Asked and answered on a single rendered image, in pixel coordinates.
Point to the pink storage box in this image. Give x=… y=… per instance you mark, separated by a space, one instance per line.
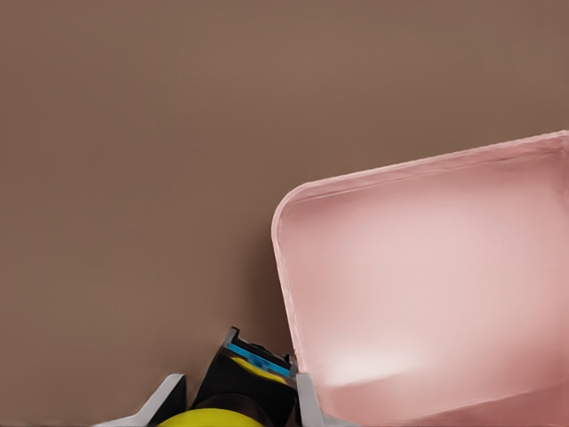
x=422 y=284

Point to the yellow button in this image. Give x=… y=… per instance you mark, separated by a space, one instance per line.
x=242 y=387

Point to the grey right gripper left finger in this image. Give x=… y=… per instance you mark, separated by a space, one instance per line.
x=162 y=402

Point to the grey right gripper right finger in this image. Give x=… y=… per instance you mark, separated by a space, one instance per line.
x=309 y=402

